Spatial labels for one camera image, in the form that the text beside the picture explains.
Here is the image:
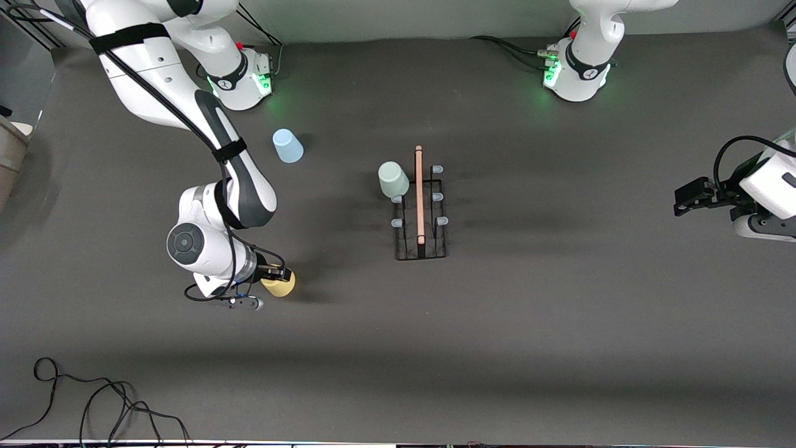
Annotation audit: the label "black right arm base cables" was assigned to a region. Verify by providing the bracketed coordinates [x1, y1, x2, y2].
[235, 5, 284, 80]

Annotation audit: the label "beige box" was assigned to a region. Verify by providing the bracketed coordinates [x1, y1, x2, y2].
[0, 106, 33, 212]

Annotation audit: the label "yellow plastic cup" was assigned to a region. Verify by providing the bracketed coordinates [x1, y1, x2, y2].
[261, 277, 297, 297]

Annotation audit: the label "light blue plastic cup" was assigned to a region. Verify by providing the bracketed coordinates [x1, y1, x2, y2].
[272, 128, 305, 164]

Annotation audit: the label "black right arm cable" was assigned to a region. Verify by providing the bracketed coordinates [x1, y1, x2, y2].
[3, 3, 287, 303]

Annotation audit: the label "thin black loose cable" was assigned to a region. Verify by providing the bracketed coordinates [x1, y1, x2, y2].
[0, 357, 190, 446]

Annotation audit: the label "pale green plastic cup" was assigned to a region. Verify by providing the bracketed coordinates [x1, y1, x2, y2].
[378, 161, 410, 199]

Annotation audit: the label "black left arm base cables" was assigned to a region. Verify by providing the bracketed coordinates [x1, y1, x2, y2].
[470, 17, 582, 70]

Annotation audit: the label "black arm base cables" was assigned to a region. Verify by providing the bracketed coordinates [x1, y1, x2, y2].
[470, 17, 582, 70]
[235, 5, 284, 80]

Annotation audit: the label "black wire cup holder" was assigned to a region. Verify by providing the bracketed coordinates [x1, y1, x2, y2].
[391, 145, 448, 262]

